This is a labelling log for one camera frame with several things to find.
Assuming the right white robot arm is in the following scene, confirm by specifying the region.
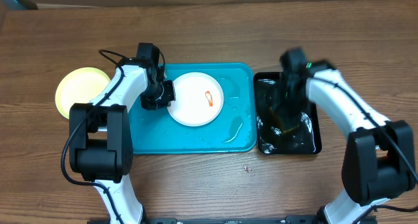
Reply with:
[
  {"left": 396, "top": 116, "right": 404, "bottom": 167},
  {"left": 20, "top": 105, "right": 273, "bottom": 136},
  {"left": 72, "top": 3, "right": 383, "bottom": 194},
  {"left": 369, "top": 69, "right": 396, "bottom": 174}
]
[{"left": 272, "top": 61, "right": 417, "bottom": 223}]

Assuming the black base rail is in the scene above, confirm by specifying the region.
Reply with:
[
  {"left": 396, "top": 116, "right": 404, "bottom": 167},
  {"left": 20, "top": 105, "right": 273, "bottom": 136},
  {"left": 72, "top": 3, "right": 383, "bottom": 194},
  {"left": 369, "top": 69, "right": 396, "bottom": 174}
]
[{"left": 144, "top": 215, "right": 320, "bottom": 224}]

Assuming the yellow plate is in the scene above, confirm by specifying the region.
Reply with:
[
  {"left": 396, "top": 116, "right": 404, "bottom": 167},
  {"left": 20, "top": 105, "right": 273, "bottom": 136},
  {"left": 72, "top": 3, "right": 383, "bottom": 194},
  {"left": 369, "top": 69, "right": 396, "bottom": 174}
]
[{"left": 55, "top": 67, "right": 110, "bottom": 119}]

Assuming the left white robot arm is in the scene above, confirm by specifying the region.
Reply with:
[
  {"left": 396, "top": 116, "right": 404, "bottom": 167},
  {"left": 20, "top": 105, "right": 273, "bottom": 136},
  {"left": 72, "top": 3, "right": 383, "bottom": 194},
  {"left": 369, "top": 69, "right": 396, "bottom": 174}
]
[{"left": 61, "top": 57, "right": 174, "bottom": 223}]

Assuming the small crumb debris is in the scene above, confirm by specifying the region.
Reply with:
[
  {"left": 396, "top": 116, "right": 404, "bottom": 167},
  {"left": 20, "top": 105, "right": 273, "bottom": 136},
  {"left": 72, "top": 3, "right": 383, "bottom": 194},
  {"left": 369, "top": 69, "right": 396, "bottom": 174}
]
[{"left": 243, "top": 164, "right": 255, "bottom": 177}]

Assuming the white plate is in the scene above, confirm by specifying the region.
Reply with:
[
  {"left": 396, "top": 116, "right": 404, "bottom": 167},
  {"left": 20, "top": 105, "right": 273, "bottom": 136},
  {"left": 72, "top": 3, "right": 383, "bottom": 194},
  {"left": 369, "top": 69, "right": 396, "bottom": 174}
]
[{"left": 168, "top": 72, "right": 224, "bottom": 127}]

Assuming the teal plastic tray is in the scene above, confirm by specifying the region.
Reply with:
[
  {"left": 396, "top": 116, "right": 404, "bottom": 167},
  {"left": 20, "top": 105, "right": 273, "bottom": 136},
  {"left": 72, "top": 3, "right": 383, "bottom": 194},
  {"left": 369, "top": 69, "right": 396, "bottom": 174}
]
[{"left": 129, "top": 63, "right": 257, "bottom": 154}]

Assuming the green yellow sponge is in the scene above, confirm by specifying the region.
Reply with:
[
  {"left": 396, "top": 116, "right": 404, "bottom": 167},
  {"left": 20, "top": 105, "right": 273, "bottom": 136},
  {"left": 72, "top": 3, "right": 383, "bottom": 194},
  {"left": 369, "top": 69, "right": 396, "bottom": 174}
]
[{"left": 269, "top": 108, "right": 300, "bottom": 134}]

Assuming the black rectangular water tray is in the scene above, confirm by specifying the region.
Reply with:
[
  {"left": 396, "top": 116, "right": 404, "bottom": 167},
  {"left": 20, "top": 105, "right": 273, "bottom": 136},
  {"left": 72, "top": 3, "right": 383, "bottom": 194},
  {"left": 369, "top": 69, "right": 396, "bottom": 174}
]
[{"left": 253, "top": 72, "right": 322, "bottom": 155}]

